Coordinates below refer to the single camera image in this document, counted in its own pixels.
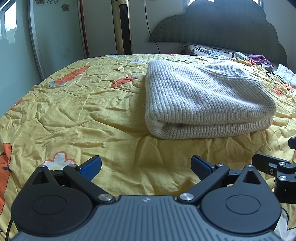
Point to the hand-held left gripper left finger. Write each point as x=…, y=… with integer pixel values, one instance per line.
x=90, y=167

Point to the brown wooden wardrobe edge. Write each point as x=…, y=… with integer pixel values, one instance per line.
x=83, y=27

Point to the purple cloth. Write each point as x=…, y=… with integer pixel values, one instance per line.
x=259, y=59

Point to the gold tower air conditioner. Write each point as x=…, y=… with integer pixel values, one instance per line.
x=121, y=25

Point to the white patterned pillow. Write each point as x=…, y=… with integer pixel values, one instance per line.
x=286, y=71

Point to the white knit sweater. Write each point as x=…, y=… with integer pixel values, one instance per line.
x=203, y=99

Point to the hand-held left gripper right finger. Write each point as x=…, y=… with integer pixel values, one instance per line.
x=200, y=166

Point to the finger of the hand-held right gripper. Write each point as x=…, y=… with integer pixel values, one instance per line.
x=266, y=163
x=293, y=142

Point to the glass wardrobe sliding door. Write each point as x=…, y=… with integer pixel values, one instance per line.
x=34, y=39

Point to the grey padded headboard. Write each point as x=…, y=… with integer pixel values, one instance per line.
x=219, y=23

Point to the white remote control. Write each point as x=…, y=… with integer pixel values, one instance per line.
x=241, y=55

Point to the bright window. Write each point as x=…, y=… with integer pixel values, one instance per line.
x=186, y=3

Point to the yellow printed quilt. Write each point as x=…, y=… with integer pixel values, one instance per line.
x=81, y=115

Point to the plaid bedsheet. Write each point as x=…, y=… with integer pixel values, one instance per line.
x=208, y=51

